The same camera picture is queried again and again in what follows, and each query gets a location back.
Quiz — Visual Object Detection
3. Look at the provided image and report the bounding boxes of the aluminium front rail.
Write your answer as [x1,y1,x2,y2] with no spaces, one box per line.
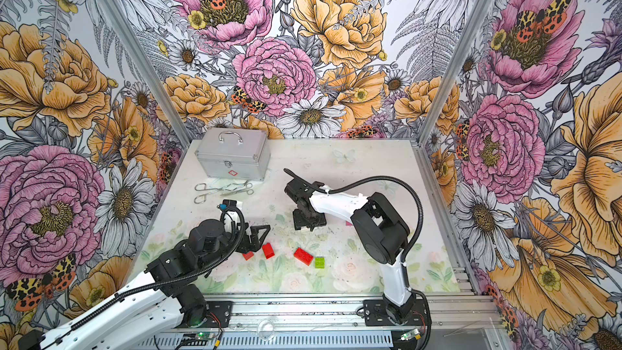
[204,293,501,331]

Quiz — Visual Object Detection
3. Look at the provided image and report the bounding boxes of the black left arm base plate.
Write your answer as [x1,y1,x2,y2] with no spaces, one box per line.
[186,301,233,329]

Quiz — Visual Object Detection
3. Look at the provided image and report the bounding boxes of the aluminium frame post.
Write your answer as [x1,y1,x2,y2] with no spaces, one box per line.
[416,0,511,146]
[97,0,192,148]

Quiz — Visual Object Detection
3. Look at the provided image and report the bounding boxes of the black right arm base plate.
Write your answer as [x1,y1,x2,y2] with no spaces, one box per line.
[361,297,432,327]

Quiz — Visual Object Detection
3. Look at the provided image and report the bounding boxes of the small red lego brick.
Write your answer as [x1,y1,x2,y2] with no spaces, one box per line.
[242,251,254,261]

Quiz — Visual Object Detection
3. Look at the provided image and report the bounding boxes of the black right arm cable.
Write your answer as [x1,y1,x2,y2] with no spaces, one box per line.
[283,169,424,263]

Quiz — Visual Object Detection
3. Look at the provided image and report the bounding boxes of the steel surgical scissors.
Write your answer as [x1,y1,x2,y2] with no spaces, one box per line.
[194,181,254,192]

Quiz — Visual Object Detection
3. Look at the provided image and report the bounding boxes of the aluminium frame post right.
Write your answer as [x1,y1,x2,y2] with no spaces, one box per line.
[416,0,511,146]

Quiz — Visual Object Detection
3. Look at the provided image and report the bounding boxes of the long red lego brick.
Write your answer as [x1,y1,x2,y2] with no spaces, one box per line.
[293,248,314,266]

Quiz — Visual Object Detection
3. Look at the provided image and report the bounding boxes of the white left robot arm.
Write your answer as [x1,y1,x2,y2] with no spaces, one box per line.
[18,199,248,349]

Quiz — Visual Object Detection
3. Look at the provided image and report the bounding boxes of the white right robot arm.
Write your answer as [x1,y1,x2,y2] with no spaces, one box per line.
[284,170,416,325]

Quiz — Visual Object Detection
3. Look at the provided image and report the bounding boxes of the white vented cable duct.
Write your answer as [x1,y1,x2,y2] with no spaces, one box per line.
[130,331,394,349]

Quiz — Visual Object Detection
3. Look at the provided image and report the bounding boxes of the steel forceps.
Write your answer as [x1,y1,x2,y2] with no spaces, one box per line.
[193,187,254,205]

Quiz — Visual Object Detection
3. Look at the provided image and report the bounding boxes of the red square lego brick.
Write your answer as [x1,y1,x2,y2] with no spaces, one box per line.
[262,243,275,259]

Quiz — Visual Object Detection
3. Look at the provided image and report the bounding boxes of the silver metal case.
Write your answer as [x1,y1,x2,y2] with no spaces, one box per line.
[195,128,271,181]

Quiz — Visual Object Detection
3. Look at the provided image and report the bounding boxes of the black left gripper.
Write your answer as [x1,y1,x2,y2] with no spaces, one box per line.
[198,222,269,272]

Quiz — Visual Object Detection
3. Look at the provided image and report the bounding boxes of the aluminium frame post left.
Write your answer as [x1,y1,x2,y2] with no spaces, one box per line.
[97,0,192,148]

